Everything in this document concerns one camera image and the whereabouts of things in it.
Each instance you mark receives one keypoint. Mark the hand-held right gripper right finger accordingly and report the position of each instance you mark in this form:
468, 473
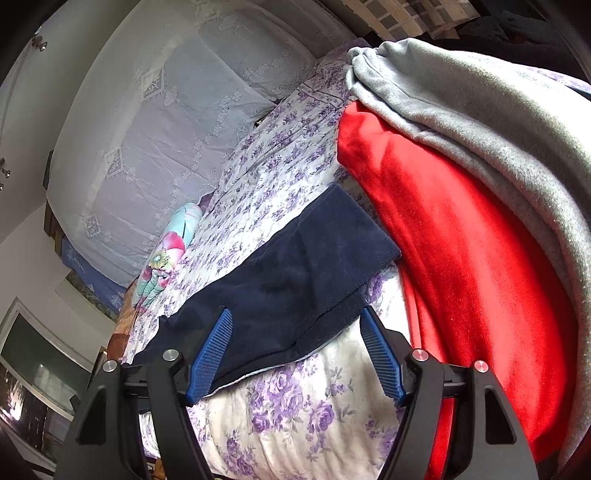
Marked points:
383, 360

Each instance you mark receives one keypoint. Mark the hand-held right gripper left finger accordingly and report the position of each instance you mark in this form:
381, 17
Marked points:
210, 360

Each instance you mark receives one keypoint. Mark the navy blue pants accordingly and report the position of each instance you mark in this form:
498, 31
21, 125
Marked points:
286, 286

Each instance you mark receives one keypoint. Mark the orange blanket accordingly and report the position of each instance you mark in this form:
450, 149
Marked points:
121, 332

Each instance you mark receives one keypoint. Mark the purple floral bedsheet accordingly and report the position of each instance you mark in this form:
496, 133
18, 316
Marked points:
286, 415

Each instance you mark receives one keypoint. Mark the colourful floral pillow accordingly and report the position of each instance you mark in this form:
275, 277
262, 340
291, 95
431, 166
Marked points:
168, 244

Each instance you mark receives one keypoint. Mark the blue cloth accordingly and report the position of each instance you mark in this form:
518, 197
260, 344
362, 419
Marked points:
92, 281

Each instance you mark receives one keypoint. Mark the red fleece cloth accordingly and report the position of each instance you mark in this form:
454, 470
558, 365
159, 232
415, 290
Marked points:
461, 230

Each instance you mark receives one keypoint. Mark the white framed window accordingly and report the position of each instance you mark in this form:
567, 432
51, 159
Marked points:
41, 350

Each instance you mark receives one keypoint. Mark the white lace cover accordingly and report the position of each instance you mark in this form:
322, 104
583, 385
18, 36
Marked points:
161, 115

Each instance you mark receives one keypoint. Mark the grey fleece cloth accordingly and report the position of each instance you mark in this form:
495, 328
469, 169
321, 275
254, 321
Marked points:
485, 115

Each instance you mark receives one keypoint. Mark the checkered cloth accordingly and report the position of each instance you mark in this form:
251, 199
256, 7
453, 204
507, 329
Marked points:
415, 18

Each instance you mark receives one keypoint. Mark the metal door knob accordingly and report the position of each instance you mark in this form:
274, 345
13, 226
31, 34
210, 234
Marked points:
39, 45

